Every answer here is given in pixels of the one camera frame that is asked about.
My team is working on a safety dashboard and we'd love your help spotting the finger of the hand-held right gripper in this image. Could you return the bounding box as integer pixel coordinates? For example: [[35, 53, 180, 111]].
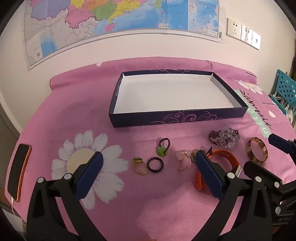
[[244, 161, 284, 194], [268, 134, 296, 155]]

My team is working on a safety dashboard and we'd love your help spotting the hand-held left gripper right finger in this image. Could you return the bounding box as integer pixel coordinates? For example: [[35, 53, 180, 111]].
[[195, 150, 273, 241]]

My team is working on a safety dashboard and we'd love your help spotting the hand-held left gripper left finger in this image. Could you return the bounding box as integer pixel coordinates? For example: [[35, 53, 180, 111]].
[[26, 152, 104, 241]]

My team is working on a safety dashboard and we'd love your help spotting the tortoiseshell bangle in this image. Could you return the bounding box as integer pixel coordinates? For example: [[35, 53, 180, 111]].
[[246, 137, 269, 164]]

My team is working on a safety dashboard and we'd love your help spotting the orange smart watch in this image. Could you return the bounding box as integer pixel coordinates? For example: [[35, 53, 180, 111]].
[[195, 148, 242, 192]]

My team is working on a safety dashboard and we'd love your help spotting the pink stone ring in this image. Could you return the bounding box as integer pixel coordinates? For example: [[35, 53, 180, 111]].
[[176, 150, 193, 171]]

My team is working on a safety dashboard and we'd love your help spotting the clear crystal bracelet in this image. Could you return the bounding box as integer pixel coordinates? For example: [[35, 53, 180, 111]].
[[217, 127, 241, 150]]

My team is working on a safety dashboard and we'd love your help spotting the green pendant dark bead loop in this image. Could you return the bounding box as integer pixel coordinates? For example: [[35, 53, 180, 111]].
[[157, 138, 171, 157]]

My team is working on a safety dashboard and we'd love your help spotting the black ring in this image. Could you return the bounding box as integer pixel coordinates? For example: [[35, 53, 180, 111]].
[[147, 157, 165, 173]]

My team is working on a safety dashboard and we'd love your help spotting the dark blue cardboard box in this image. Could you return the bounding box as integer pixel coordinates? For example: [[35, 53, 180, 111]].
[[109, 70, 248, 128]]

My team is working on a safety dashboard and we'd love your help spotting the blue perforated plastic crate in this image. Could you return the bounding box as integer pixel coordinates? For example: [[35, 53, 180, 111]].
[[269, 69, 296, 116]]

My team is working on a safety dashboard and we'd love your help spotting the pink floral blanket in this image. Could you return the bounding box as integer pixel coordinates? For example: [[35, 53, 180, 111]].
[[5, 57, 296, 241]]

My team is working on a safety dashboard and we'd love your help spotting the orange-cased smartphone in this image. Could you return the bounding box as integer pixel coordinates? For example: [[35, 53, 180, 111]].
[[8, 143, 32, 202]]

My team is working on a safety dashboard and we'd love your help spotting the gold ring green stone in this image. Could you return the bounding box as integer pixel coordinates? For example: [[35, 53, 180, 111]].
[[132, 158, 149, 175]]

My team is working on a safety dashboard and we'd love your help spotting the white charging cable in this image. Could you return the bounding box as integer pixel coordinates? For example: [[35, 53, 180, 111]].
[[10, 197, 26, 224]]

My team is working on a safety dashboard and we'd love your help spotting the white wall socket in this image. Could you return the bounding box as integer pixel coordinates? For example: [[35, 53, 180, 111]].
[[227, 17, 242, 39], [240, 24, 253, 44], [251, 31, 261, 50]]

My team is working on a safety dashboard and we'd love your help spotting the wall map poster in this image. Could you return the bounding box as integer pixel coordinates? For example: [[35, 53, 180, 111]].
[[23, 0, 226, 70]]

